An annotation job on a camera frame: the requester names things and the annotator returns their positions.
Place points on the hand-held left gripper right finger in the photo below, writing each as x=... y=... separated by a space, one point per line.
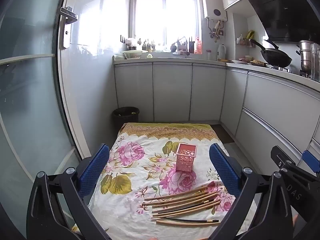
x=223 y=170

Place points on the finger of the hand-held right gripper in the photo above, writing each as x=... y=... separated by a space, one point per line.
x=281 y=156
x=311 y=161

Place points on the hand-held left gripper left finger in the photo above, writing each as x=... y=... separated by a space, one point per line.
x=93 y=170

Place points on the set of wooden chopsticks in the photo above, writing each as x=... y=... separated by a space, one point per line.
x=197 y=197

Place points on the pink perforated chopstick holder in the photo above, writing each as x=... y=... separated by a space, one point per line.
x=185 y=160

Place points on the white cabinet drawer front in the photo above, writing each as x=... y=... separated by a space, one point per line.
x=280 y=105
x=265 y=137

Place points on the floral printed cloth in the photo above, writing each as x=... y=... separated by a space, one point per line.
x=140 y=170

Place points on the black woven trash bin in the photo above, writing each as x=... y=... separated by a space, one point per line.
x=122 y=120

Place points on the white cabinet door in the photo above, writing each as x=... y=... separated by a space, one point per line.
x=233 y=100
x=208 y=92
x=172 y=92
x=133 y=92

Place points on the gas stove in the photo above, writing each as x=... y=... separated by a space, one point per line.
x=282 y=69

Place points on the frosted glass sliding door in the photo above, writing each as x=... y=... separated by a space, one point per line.
x=30 y=105

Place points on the flat woven basket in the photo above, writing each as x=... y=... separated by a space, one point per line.
x=257 y=63

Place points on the black wok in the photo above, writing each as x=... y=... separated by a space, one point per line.
x=276 y=58

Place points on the clear glass pitcher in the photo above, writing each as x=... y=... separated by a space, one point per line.
x=315 y=62

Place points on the white plate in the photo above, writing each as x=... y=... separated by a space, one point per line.
x=240 y=61

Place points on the steel steamer pot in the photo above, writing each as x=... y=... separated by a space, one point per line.
x=303 y=55

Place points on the small jar pink lid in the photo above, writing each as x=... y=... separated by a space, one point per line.
x=209 y=55

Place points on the white kettle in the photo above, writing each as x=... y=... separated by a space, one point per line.
x=221 y=53

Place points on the pale green bowl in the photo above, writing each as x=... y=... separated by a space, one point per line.
x=132 y=55

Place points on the yellow bag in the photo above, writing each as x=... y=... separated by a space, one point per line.
x=250 y=33

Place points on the orange red package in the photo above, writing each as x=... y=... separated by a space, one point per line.
x=198 y=46

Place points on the black box with antennas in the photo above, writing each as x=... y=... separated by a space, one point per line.
x=191 y=46

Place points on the dark round teapot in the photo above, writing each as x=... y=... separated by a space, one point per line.
x=173 y=48

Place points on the white plastic bag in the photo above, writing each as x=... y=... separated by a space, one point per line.
x=130 y=42

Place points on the row of small bottles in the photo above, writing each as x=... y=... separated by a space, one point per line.
x=146 y=46

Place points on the water heater pipes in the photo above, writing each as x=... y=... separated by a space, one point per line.
x=211 y=28

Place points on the black range hood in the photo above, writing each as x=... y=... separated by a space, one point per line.
x=282 y=12

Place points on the kitchen window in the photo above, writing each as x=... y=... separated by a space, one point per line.
x=150 y=17

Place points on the white water heater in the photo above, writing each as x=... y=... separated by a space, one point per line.
x=215 y=5

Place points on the wall spice rack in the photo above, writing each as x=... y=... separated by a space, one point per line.
x=243 y=42

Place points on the black wall hooks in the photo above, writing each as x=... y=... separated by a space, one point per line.
x=122 y=39

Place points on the wall socket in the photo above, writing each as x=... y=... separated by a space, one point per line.
x=221 y=32

